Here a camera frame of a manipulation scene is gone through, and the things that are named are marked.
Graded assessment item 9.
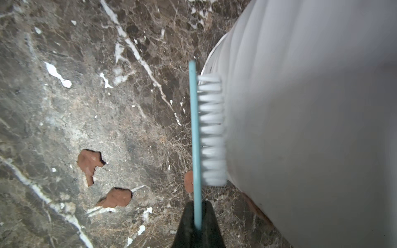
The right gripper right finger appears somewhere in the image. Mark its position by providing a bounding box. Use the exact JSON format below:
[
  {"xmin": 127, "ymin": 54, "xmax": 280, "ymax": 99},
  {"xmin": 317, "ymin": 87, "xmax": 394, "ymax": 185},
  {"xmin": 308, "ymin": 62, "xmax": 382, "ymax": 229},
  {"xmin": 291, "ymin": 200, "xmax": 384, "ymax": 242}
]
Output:
[{"xmin": 200, "ymin": 201, "xmax": 226, "ymax": 248}]

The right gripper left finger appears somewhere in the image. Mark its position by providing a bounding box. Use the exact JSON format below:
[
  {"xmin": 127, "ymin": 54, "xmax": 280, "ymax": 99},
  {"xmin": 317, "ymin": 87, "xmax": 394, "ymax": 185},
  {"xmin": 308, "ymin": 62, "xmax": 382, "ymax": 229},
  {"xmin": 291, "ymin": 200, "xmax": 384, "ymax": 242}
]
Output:
[{"xmin": 171, "ymin": 201, "xmax": 196, "ymax": 248}]

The teal scrub brush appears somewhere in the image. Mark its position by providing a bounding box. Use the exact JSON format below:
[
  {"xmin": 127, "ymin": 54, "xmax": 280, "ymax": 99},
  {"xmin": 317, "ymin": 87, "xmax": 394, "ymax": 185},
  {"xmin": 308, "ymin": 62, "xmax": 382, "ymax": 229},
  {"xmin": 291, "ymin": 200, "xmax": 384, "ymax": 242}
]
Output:
[{"xmin": 189, "ymin": 61, "xmax": 227, "ymax": 231}]

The white ceramic pot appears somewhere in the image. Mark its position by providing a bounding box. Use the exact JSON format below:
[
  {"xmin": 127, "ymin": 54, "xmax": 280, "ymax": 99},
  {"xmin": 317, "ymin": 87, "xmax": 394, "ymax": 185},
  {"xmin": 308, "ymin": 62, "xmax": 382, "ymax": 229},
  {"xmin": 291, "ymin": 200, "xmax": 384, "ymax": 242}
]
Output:
[{"xmin": 205, "ymin": 1, "xmax": 397, "ymax": 248}]

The mud flake on table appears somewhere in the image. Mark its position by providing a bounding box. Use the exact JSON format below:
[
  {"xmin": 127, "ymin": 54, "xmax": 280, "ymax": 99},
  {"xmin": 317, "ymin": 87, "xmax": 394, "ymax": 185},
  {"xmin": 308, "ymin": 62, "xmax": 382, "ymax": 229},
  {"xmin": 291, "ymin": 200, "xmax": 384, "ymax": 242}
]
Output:
[{"xmin": 77, "ymin": 149, "xmax": 106, "ymax": 187}]

